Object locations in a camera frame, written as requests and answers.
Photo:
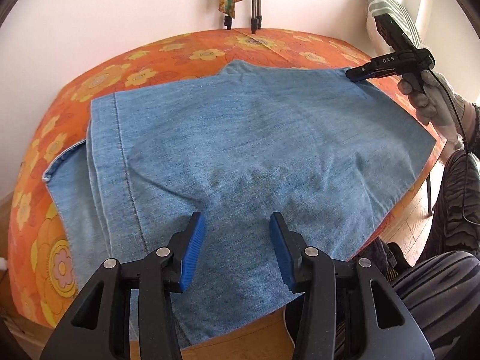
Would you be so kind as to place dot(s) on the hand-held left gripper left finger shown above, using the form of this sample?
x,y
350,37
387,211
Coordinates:
x,y
193,251

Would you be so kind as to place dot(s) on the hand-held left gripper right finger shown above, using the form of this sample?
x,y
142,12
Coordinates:
x,y
281,251

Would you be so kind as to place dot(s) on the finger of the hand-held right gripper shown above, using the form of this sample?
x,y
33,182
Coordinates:
x,y
378,75
375,65

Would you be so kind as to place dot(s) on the light blue denim pants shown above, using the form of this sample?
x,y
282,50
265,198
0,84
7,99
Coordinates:
x,y
243,138

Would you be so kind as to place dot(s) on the person's right forearm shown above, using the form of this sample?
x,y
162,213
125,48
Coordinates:
x,y
472,123

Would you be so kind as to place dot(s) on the person's right hand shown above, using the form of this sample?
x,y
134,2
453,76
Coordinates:
x,y
431,108

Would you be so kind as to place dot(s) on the green white leaf cushion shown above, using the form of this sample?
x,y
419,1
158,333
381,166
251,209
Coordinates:
x,y
375,3

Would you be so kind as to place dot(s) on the grey folded tripod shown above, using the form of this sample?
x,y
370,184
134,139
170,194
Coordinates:
x,y
255,0

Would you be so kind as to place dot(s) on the orange floral cloth cover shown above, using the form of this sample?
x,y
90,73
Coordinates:
x,y
75,101

